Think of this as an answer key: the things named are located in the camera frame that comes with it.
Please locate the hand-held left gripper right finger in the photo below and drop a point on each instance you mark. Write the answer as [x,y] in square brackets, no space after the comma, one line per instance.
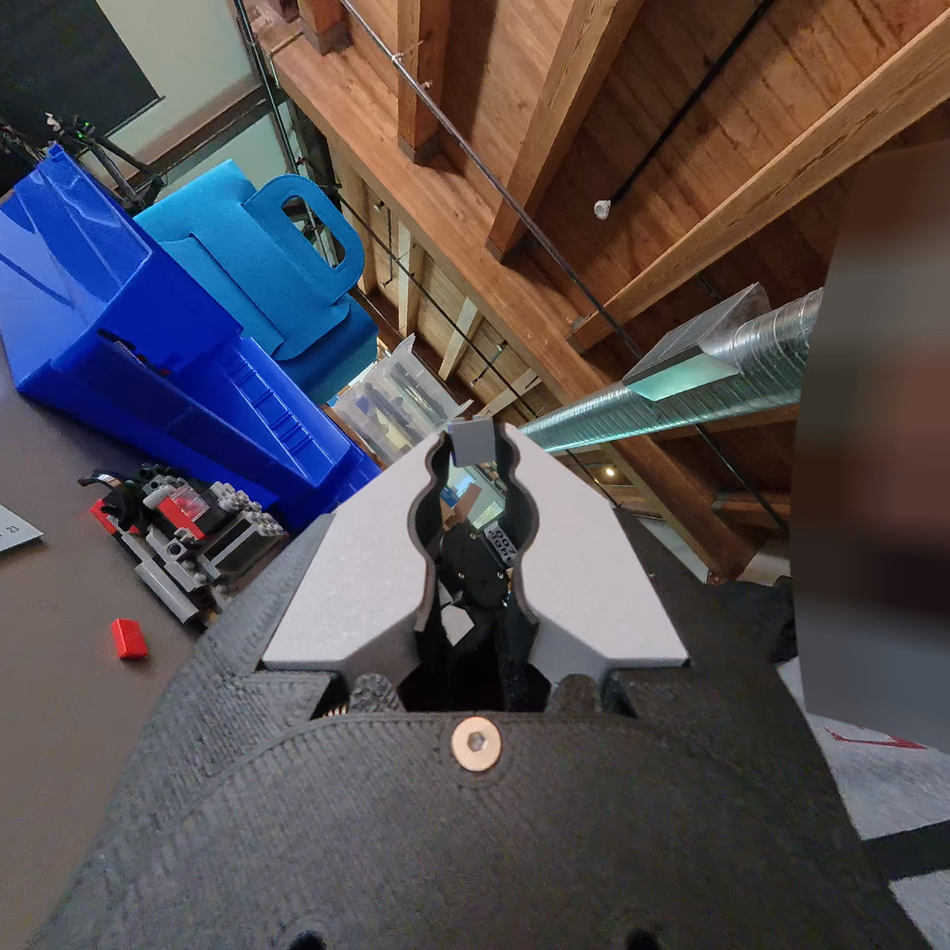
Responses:
[601,579]

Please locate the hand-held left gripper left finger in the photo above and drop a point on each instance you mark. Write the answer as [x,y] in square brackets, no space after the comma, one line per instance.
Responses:
[349,579]

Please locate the toy brick truck model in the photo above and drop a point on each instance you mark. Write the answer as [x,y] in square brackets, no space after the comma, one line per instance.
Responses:
[185,534]

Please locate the grey-brown desk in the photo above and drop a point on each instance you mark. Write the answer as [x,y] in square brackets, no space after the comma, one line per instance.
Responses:
[59,742]

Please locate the clear plastic organizer box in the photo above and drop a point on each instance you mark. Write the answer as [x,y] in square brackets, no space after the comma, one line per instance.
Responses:
[393,408]

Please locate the small red brick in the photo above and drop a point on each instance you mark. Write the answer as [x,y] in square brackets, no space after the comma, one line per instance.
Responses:
[128,638]

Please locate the blue plastic bin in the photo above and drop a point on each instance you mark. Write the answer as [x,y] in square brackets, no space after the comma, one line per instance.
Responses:
[133,349]

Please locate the brick instruction booklet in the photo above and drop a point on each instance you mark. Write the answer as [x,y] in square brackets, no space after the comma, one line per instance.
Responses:
[15,528]

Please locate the blue felt bag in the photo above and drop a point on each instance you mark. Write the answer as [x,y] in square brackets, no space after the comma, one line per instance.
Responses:
[245,252]

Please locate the black tripod stands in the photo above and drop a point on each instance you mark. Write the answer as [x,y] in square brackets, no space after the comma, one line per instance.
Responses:
[111,163]

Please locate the silver metal air duct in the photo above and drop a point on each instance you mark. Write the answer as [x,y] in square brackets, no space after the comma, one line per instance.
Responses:
[668,393]

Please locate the black wall panel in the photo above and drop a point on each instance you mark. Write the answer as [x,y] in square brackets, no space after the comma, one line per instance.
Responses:
[59,59]

